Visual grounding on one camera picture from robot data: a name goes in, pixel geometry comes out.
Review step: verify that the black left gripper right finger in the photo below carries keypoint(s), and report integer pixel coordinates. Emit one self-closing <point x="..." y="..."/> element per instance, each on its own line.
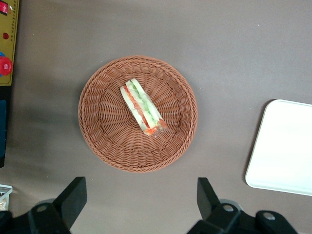
<point x="207" y="197"/>

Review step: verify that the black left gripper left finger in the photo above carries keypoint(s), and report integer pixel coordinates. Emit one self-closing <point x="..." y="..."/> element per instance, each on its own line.
<point x="73" y="195"/>

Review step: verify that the vegetable sandwich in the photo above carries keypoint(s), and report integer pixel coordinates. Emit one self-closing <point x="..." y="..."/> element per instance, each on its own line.
<point x="141" y="107"/>

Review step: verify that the round brown wicker basket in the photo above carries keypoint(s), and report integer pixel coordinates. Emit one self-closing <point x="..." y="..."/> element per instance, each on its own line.
<point x="109" y="146"/>

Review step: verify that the cream plastic tray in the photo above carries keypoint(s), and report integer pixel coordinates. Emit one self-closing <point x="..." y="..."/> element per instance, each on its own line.
<point x="282" y="146"/>

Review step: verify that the clear bag of crackers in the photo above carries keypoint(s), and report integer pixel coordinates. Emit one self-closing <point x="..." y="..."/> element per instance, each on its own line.
<point x="2" y="205"/>

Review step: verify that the red emergency stop button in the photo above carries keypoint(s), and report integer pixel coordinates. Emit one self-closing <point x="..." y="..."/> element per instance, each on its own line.
<point x="5" y="65"/>

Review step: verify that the black control box yellow panel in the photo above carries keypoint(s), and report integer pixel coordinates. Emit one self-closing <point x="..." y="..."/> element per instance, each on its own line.
<point x="14" y="48"/>

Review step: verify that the small red rocker switch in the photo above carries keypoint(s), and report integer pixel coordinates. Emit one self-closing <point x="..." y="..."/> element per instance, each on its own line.
<point x="3" y="8"/>

